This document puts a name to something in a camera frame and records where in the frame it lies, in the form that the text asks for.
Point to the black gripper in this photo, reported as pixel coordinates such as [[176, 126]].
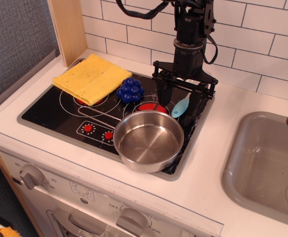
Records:
[[185, 71]]

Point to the grey spatula blue handle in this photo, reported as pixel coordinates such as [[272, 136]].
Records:
[[180, 107]]

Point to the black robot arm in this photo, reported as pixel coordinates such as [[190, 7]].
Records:
[[194, 22]]

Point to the red right stove knob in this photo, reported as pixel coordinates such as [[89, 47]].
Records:
[[108, 135]]

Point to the red stove knob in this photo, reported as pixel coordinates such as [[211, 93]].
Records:
[[108, 135], [88, 128]]

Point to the red left stove knob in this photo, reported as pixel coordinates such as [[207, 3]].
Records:
[[88, 128]]

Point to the black toy stove top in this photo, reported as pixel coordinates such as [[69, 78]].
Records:
[[55, 113]]

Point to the blue toy grape bunch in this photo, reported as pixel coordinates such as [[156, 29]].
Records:
[[130, 91]]

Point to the stainless steel pot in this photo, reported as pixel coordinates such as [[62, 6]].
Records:
[[147, 141]]

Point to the yellow folded cloth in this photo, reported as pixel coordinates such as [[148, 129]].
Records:
[[92, 79]]

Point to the grey sink basin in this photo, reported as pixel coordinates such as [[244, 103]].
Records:
[[256, 172]]

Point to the grey oven knob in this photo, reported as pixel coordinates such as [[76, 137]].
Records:
[[132, 221]]

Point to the grey timer knob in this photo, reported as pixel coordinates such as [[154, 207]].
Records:
[[31, 176]]

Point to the wooden post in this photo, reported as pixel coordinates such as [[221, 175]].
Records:
[[69, 29]]

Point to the grey oven door handle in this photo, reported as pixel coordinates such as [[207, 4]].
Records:
[[80, 225]]

